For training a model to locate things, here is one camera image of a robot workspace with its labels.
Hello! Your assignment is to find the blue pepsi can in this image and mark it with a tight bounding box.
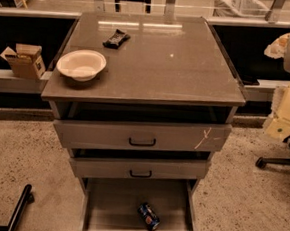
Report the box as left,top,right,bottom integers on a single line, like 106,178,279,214
137,203,161,231

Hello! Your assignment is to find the grey drawer cabinet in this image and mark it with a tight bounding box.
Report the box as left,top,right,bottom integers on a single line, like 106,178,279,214
30,5,253,231

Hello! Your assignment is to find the grey top drawer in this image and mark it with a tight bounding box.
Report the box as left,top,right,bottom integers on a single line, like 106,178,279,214
54,120,231,152

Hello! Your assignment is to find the grey middle drawer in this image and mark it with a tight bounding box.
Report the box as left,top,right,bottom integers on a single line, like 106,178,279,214
69,158,209,179

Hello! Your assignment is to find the grey open bottom drawer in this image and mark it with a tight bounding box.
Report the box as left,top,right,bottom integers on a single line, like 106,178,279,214
81,178,197,231

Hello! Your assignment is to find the white paper bowl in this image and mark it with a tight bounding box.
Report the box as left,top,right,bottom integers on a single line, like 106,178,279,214
56,49,107,82

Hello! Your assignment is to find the black snack wrapper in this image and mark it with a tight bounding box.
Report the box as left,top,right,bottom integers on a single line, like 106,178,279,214
102,29,130,49

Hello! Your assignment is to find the small cardboard box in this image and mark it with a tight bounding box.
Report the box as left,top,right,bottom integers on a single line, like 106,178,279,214
0,43,45,80

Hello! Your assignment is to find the clear plastic bin liner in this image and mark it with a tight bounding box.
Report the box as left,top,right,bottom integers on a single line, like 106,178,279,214
213,0,269,18

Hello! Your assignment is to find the black metal leg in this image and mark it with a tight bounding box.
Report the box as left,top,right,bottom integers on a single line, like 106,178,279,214
0,184,35,231

